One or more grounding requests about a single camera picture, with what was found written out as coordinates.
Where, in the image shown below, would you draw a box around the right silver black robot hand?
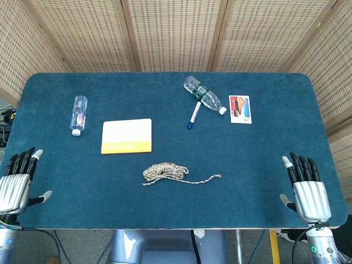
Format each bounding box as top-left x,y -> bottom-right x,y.
279,152 -> 332,223

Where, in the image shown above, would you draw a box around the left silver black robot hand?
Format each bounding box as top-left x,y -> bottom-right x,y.
0,146 -> 53,218

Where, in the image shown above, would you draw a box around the speckled beige rope bundle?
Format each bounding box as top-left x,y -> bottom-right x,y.
141,162 -> 223,187

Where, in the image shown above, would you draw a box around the metal table leg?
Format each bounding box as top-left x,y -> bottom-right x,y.
235,230 -> 243,264

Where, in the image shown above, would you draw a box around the small pink-label water bottle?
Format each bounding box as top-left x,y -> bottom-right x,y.
69,95 -> 89,136

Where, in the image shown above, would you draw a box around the picture postcard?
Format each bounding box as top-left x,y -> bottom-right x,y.
228,95 -> 252,124

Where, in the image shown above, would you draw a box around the white yellow notepad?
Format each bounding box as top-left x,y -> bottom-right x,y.
101,118 -> 153,155

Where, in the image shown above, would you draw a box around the blue felt table cover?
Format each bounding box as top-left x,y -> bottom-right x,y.
0,71 -> 349,230

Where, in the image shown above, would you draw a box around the white marker blue cap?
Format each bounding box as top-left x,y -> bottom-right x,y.
187,101 -> 202,130

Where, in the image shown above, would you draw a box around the large green-label water bottle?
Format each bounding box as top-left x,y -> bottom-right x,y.
183,75 -> 228,116

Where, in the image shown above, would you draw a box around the blue-grey robot torso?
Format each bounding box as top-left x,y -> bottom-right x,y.
109,229 -> 229,264

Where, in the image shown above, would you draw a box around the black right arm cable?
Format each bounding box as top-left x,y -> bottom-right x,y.
291,224 -> 317,264

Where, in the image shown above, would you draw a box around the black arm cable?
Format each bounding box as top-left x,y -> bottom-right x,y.
291,224 -> 317,264
20,227 -> 63,264

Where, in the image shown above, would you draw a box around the yellow post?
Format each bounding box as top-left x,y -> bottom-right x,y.
269,230 -> 281,264

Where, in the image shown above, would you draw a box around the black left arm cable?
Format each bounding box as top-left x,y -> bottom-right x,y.
20,227 -> 63,264

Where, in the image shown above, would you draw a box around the black equipment with cables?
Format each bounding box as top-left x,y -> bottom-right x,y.
0,108 -> 17,146

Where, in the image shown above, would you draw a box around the black torso cable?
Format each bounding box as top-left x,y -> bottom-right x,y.
190,230 -> 200,264

